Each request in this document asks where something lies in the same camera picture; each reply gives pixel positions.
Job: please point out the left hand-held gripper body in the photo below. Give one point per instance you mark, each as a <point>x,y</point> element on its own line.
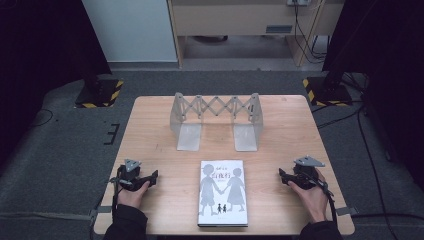
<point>130,174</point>

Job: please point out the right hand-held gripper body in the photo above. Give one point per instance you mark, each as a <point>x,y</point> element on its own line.
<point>305,175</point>

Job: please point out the grey metal extendable book stand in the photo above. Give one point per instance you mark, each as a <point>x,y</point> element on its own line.
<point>189,136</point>

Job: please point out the white book with grey silhouettes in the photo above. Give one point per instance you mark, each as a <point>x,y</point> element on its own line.
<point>222,213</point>

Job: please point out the person's left hand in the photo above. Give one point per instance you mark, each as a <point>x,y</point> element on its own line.
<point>133,197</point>

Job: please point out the person's right hand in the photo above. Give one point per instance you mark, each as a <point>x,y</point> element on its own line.
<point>313,201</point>

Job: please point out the black stand base striped edge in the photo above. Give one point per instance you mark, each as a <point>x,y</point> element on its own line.
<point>328,92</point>
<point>98,93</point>

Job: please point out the white panel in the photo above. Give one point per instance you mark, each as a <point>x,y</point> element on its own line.
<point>130,30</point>

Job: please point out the dark curtain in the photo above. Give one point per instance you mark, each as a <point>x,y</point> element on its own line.
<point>40,60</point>
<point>386,50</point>

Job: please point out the light wooden desk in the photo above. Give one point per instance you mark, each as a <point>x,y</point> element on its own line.
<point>230,18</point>

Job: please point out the white power strip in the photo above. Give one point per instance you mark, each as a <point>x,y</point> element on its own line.
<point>297,2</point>

